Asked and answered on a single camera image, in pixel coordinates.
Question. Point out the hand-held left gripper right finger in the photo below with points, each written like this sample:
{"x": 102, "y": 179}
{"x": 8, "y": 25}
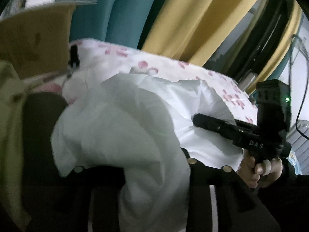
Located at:
{"x": 198, "y": 198}

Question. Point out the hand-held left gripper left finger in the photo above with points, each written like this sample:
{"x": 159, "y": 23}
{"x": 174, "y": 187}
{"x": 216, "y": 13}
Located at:
{"x": 96, "y": 198}

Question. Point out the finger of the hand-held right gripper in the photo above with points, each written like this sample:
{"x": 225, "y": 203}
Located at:
{"x": 214, "y": 124}

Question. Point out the large white garment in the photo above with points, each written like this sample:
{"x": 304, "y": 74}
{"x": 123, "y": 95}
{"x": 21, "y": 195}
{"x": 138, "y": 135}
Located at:
{"x": 120, "y": 125}

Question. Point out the person's right forearm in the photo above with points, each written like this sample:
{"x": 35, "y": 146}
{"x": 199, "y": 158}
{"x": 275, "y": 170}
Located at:
{"x": 284, "y": 198}

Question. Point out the person's right hand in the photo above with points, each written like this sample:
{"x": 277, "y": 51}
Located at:
{"x": 260, "y": 176}

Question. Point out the white ribbed panel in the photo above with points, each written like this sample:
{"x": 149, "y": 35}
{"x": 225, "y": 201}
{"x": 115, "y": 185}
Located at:
{"x": 300, "y": 142}

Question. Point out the yellow curtain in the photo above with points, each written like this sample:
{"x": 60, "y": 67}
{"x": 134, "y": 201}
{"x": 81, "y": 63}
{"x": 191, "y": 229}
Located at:
{"x": 282, "y": 53}
{"x": 205, "y": 17}

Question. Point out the floral bed sheet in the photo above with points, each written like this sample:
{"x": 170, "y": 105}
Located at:
{"x": 169, "y": 70}

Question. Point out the dark cloth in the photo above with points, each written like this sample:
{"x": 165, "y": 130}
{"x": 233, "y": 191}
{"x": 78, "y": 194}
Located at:
{"x": 41, "y": 125}

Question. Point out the beige cloth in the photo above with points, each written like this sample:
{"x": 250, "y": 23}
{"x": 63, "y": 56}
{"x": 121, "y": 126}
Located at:
{"x": 12, "y": 125}

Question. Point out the thin silver rod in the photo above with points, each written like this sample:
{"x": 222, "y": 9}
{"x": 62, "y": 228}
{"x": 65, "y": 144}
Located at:
{"x": 48, "y": 76}

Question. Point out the teal curtain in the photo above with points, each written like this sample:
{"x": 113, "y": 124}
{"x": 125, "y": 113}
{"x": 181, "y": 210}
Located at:
{"x": 115, "y": 9}

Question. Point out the brown cardboard box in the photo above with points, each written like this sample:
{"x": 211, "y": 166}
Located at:
{"x": 36, "y": 41}

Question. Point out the glass window with black frame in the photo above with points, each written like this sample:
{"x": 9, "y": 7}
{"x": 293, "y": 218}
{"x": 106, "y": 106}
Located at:
{"x": 253, "y": 41}

